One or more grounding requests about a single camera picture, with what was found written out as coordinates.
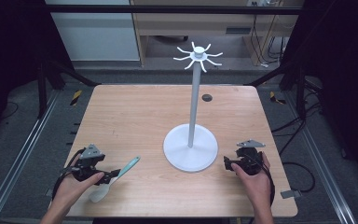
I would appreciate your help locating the white cabinet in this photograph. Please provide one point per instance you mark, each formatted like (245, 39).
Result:
(96, 34)

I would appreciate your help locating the person's right hand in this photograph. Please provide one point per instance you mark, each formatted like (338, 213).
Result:
(256, 188)

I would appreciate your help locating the aluminium floor rail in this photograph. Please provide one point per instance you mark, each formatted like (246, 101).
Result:
(21, 155)
(320, 155)

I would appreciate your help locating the black metal frame stand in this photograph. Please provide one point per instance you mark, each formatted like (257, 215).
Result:
(42, 90)
(300, 93)

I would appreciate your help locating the dark round table grommet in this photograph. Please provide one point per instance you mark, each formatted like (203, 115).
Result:
(207, 97)

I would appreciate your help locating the wooden desk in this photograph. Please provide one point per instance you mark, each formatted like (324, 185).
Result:
(192, 23)

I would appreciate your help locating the person's left hand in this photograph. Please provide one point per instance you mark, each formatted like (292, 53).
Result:
(71, 189)

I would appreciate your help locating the grey metal table bracket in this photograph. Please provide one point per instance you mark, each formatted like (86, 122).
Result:
(290, 194)

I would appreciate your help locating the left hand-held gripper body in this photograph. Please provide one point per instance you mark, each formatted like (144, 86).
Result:
(88, 163)

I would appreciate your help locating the white hook stand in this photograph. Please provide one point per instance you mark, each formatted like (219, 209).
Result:
(190, 152)

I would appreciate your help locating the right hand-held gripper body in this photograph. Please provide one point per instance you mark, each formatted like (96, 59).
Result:
(249, 160)

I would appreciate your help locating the black curtain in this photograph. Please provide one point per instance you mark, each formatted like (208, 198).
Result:
(345, 77)
(9, 46)

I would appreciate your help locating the black horizontal frame bar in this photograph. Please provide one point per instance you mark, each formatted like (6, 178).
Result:
(167, 9)

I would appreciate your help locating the yellow black floor tape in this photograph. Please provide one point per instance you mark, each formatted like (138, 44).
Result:
(275, 98)
(76, 97)

